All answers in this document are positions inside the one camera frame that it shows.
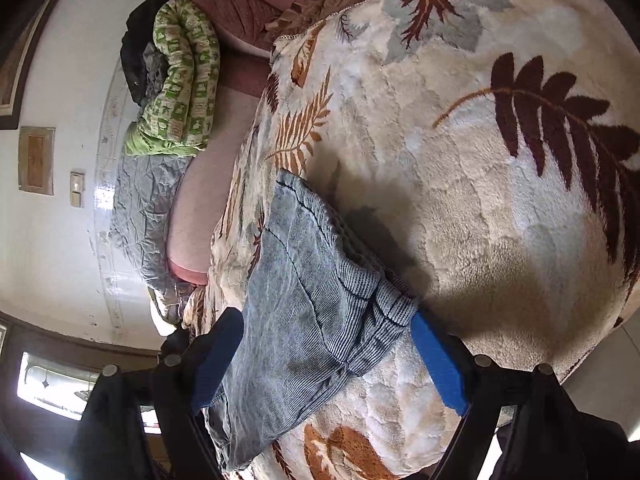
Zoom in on leaf printed plush blanket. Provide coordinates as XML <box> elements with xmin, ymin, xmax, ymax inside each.
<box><xmin>182</xmin><ymin>0</ymin><xmax>640</xmax><ymax>480</ymax></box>

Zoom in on green patterned blanket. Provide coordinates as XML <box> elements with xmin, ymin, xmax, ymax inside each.
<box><xmin>123</xmin><ymin>0</ymin><xmax>221</xmax><ymax>157</ymax></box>

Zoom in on grey cloth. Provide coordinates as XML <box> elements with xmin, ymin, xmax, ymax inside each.
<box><xmin>142</xmin><ymin>42</ymin><xmax>168</xmax><ymax>91</ymax></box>

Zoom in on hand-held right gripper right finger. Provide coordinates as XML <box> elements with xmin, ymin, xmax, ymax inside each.
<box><xmin>409</xmin><ymin>310</ymin><xmax>631</xmax><ymax>480</ymax></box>

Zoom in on pink sofa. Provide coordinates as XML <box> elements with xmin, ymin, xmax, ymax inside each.
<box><xmin>142</xmin><ymin>0</ymin><xmax>591</xmax><ymax>286</ymax></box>

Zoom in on white wall switch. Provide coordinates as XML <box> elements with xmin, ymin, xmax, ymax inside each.
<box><xmin>69</xmin><ymin>170</ymin><xmax>86</xmax><ymax>209</ymax></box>

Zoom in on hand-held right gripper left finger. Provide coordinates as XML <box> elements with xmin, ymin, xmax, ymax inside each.
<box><xmin>65</xmin><ymin>306</ymin><xmax>246</xmax><ymax>480</ymax></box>

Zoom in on black cloth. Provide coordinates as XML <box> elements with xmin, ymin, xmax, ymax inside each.
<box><xmin>120</xmin><ymin>0</ymin><xmax>173</xmax><ymax>107</ymax></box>

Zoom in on grey washed denim pants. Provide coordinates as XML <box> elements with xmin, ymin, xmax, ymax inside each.
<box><xmin>207</xmin><ymin>169</ymin><xmax>420</xmax><ymax>472</ymax></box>

